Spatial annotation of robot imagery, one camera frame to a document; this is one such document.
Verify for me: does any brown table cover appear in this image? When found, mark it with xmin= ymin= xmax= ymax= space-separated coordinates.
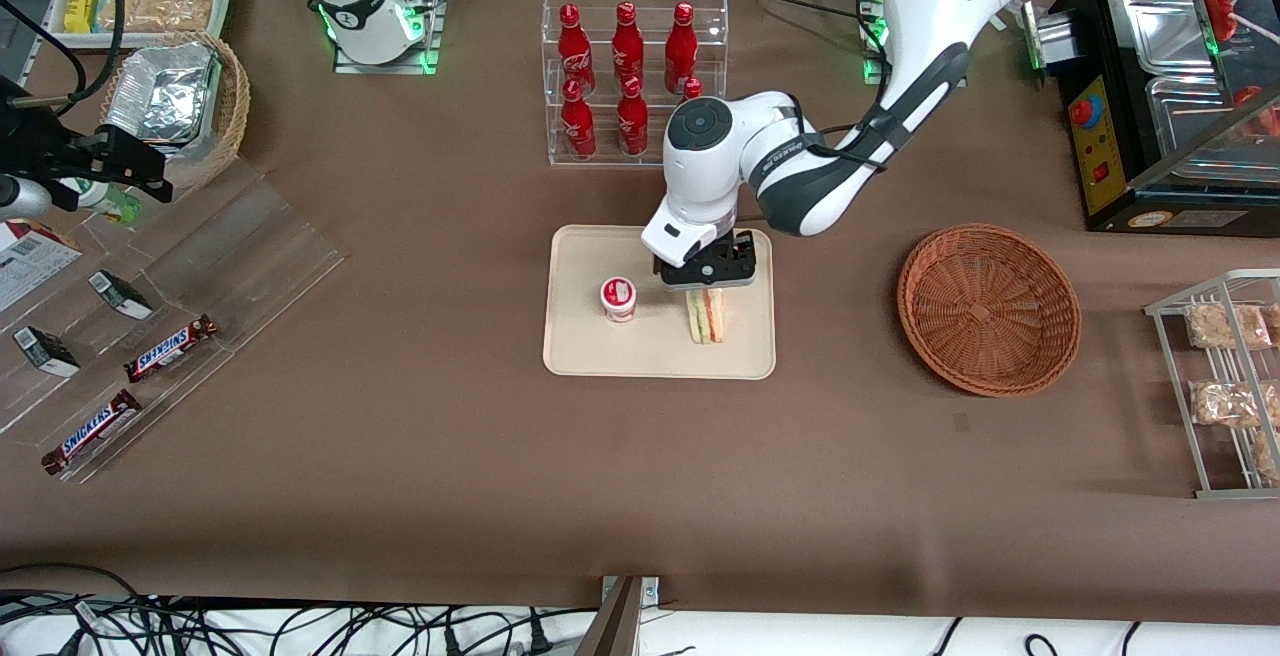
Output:
xmin=0 ymin=0 xmax=1280 ymax=627

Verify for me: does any metal table bracket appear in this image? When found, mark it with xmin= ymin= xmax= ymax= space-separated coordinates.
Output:
xmin=575 ymin=576 xmax=661 ymax=656

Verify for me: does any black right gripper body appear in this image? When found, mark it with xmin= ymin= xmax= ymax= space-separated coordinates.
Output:
xmin=0 ymin=76 xmax=106 ymax=212

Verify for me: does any green white small bottle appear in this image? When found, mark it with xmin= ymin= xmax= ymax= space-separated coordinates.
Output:
xmin=58 ymin=178 xmax=143 ymax=225

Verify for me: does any silver wire rack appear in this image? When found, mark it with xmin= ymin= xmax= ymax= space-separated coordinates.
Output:
xmin=1145 ymin=269 xmax=1280 ymax=500

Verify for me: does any clear acrylic bottle rack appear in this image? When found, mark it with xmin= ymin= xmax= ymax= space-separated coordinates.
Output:
xmin=541 ymin=0 xmax=729 ymax=169

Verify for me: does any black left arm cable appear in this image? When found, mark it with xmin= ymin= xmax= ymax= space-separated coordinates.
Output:
xmin=795 ymin=96 xmax=901 ymax=175

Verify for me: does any clear rice cracker pack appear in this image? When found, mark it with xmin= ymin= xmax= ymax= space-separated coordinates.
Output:
xmin=100 ymin=0 xmax=216 ymax=34

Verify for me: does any brown round wicker basket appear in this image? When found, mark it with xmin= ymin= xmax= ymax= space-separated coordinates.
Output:
xmin=897 ymin=223 xmax=1082 ymax=398

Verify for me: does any beige plastic tray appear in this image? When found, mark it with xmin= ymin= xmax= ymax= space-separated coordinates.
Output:
xmin=542 ymin=225 xmax=777 ymax=380

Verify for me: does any triangle sandwich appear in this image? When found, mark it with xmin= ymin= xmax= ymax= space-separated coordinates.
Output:
xmin=684 ymin=286 xmax=728 ymax=346

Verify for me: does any brown Snickers bar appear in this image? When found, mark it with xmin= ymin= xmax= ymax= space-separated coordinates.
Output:
xmin=41 ymin=389 xmax=143 ymax=477
xmin=123 ymin=314 xmax=219 ymax=384

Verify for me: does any light tan wicker basket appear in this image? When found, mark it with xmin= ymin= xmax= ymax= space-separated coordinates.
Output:
xmin=100 ymin=31 xmax=251 ymax=192

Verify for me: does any clear acrylic stepped display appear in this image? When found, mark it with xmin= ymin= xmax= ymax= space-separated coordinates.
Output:
xmin=0 ymin=158 xmax=348 ymax=485

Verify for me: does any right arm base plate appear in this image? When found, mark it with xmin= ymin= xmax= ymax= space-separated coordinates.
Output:
xmin=333 ymin=0 xmax=448 ymax=75

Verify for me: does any red white yogurt cup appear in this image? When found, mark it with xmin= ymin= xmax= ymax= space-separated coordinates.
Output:
xmin=600 ymin=276 xmax=638 ymax=324

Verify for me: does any small black white box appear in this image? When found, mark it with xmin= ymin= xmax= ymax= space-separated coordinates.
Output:
xmin=12 ymin=326 xmax=81 ymax=378
xmin=88 ymin=270 xmax=154 ymax=321

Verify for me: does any silver metal box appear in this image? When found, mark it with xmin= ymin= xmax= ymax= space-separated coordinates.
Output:
xmin=1020 ymin=1 xmax=1077 ymax=73

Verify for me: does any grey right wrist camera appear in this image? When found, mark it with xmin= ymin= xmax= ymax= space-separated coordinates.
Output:
xmin=0 ymin=174 xmax=53 ymax=220

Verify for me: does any silver foil container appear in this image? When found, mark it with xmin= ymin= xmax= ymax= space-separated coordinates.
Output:
xmin=105 ymin=41 xmax=221 ymax=145

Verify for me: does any white barcode carton box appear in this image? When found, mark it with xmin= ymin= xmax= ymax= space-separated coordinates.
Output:
xmin=0 ymin=219 xmax=83 ymax=314

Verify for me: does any black food warmer appliance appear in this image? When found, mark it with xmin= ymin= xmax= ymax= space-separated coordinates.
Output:
xmin=1048 ymin=0 xmax=1280 ymax=235

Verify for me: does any black floor cable bundle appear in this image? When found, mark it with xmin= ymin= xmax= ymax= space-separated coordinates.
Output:
xmin=0 ymin=562 xmax=601 ymax=656

